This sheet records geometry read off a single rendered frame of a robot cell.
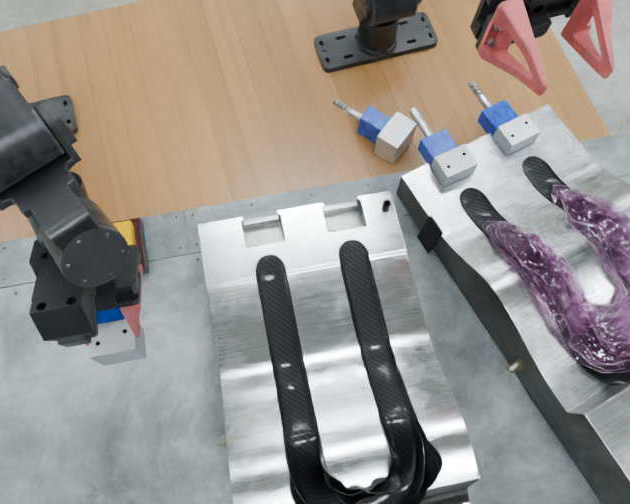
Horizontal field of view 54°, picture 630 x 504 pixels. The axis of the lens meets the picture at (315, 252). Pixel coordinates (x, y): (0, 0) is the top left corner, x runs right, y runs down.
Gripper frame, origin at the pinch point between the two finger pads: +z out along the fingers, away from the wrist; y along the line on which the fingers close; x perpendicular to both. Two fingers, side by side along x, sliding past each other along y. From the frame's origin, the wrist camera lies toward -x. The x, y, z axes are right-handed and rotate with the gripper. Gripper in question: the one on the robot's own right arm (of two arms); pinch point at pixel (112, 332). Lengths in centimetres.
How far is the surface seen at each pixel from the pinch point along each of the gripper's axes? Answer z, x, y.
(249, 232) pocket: 1.6, 15.6, 16.9
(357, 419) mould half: 9.5, -11.1, 25.0
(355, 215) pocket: 1.7, 15.3, 31.5
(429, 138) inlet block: -3, 23, 45
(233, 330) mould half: 6.2, 2.7, 12.8
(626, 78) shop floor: 45, 116, 145
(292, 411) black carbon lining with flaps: 9.9, -8.1, 18.1
